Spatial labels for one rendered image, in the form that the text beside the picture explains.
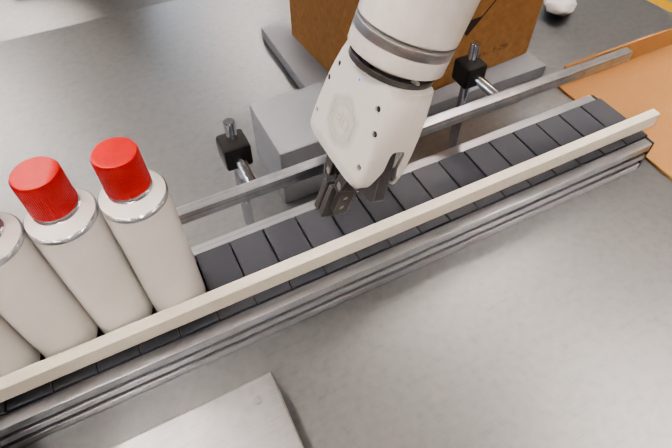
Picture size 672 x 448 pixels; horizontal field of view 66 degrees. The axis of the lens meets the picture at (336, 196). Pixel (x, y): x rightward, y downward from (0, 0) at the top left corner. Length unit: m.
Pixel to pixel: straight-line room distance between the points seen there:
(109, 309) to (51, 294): 0.05
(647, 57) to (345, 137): 0.67
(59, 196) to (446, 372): 0.38
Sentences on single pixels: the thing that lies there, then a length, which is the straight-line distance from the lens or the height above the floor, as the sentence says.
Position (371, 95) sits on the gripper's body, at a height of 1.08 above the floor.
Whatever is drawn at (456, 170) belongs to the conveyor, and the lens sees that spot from 0.65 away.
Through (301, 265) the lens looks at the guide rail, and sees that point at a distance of 0.51.
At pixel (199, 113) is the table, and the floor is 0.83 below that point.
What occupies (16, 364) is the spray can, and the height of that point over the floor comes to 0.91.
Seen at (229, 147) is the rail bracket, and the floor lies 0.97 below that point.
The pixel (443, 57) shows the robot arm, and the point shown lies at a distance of 0.41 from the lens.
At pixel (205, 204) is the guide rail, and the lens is 0.50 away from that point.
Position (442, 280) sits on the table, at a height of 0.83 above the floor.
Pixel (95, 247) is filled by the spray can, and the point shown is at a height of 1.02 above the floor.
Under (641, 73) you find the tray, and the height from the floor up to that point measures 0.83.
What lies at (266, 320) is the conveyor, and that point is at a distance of 0.54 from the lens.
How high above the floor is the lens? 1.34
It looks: 50 degrees down
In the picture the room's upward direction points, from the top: straight up
